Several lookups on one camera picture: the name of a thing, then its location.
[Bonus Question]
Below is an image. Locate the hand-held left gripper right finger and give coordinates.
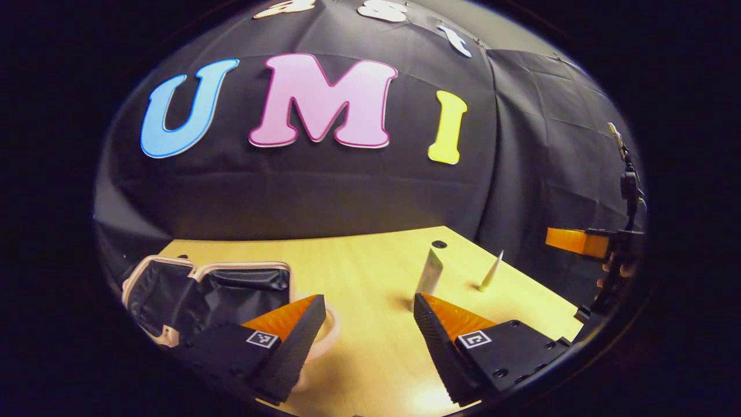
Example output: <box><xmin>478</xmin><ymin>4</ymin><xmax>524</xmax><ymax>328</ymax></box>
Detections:
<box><xmin>412</xmin><ymin>292</ymin><xmax>574</xmax><ymax>408</ymax></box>

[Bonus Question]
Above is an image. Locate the green skincare tube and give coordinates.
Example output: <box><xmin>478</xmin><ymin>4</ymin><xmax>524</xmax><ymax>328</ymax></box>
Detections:
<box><xmin>478</xmin><ymin>250</ymin><xmax>505</xmax><ymax>292</ymax></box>

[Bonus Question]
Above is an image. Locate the white labelled skincare tube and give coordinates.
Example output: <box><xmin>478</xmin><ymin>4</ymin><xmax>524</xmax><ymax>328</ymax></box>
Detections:
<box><xmin>412</xmin><ymin>248</ymin><xmax>444</xmax><ymax>302</ymax></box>

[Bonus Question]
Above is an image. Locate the black backdrop cloth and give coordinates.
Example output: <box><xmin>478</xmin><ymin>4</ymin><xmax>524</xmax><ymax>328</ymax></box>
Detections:
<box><xmin>93</xmin><ymin>0</ymin><xmax>646</xmax><ymax>308</ymax></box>

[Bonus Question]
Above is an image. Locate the pink suitcase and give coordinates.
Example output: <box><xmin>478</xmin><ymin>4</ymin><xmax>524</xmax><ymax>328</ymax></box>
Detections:
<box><xmin>120</xmin><ymin>255</ymin><xmax>342</xmax><ymax>393</ymax></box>

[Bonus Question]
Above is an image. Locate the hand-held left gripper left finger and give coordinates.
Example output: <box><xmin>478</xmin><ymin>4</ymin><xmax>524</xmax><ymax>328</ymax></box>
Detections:
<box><xmin>170</xmin><ymin>294</ymin><xmax>327</xmax><ymax>407</ymax></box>

